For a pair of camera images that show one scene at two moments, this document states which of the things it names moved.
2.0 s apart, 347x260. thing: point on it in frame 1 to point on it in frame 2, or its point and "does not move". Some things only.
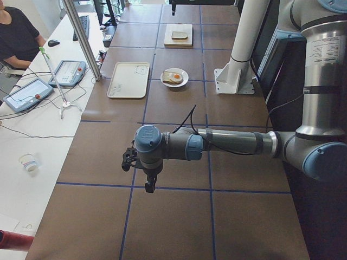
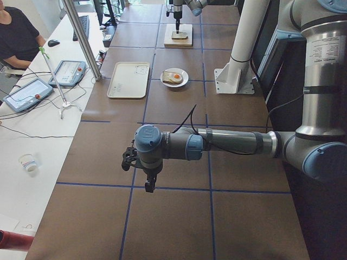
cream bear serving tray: (129, 79) does not move
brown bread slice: (179, 35) does not move
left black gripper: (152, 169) does not move
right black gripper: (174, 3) to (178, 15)
